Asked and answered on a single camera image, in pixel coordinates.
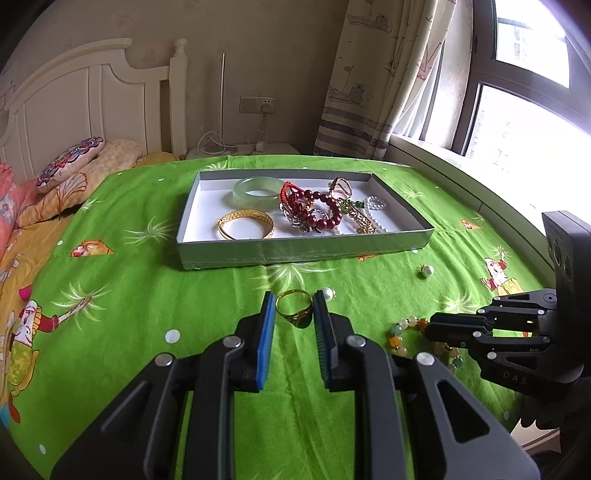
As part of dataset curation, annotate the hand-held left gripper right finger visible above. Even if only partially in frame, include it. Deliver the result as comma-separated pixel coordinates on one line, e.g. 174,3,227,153
313,289,542,480

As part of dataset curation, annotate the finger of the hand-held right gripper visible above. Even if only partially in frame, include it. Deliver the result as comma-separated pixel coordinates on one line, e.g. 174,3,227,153
461,333,579,398
425,288,562,345

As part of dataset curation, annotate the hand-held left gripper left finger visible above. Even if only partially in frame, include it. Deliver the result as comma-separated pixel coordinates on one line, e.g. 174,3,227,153
50,291,277,480

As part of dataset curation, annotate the multicolour stone bead bracelet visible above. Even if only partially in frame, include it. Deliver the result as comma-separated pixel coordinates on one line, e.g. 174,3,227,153
386,315,465,373

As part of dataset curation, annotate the silver brooch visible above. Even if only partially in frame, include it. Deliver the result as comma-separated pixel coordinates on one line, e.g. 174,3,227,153
281,207,324,233

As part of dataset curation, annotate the gold pendant chain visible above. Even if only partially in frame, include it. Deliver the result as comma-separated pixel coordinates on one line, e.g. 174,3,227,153
344,200,378,234

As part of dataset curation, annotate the dark red bead bracelet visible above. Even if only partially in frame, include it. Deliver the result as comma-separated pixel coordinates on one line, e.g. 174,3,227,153
279,186,343,232

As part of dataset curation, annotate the grey jewelry box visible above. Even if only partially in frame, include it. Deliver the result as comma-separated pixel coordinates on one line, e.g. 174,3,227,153
175,169,436,272

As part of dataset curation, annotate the pale green jade bangle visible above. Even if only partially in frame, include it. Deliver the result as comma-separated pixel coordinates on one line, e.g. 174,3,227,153
232,176,284,209

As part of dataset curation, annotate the person's right hand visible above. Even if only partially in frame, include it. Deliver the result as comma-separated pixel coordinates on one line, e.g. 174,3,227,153
520,392,576,431

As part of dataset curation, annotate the gold bangle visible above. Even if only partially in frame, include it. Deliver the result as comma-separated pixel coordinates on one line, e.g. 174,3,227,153
216,208,274,241

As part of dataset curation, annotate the green and yellow cartoon bedsheet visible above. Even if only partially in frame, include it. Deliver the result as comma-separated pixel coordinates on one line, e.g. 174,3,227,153
0,154,546,480

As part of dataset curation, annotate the white nightstand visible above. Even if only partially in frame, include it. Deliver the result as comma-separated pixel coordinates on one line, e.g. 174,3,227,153
184,141,299,161

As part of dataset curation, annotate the dark framed window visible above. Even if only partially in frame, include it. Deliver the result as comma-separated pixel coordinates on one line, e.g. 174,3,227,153
390,0,591,260

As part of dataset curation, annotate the yellow patterned pillow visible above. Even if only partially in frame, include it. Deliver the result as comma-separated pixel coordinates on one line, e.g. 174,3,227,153
16,138,144,228

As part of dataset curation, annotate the thin metal lamp pole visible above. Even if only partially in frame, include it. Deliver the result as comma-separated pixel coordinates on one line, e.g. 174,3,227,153
219,52,227,147

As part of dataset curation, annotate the embroidered patterned pillow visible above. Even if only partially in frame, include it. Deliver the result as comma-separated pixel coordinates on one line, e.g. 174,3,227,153
35,136,105,195

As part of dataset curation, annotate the printed beige curtain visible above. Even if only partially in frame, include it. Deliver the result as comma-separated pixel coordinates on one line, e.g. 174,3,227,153
313,0,458,162

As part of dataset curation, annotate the white wooden headboard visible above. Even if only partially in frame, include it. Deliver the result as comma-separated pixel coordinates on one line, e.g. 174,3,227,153
0,37,189,184

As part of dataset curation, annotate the pink floral quilt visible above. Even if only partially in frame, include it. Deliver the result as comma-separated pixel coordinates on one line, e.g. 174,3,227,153
0,161,38,253

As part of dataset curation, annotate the pearl necklace with pendants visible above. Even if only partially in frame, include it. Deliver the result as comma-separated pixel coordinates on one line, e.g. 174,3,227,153
342,195,398,236

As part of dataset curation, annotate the white cable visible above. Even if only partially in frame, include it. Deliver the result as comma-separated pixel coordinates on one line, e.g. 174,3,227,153
198,131,237,153

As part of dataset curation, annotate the wall socket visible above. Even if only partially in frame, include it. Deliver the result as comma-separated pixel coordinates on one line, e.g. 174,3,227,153
239,95,277,116

